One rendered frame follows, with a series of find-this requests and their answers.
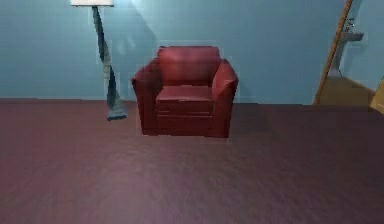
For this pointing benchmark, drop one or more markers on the red armchair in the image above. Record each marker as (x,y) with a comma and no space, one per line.
(185,96)

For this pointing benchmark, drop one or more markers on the grey twisted floor lamp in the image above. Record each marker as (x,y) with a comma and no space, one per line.
(107,66)

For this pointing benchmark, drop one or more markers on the tan wooden room door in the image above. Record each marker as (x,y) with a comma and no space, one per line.
(378,98)

